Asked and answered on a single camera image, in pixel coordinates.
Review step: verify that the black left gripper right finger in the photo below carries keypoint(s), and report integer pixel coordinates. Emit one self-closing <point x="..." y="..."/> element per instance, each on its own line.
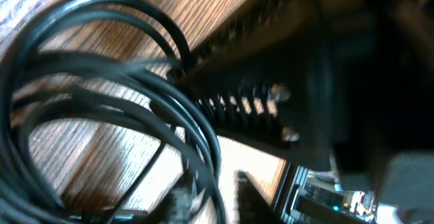
<point x="252" y="207"/>

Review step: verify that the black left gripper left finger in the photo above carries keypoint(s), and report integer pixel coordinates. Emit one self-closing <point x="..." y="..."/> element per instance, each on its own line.
<point x="175" y="207"/>

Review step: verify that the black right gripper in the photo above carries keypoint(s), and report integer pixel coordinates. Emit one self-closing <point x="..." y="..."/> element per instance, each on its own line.
<point x="306" y="79"/>

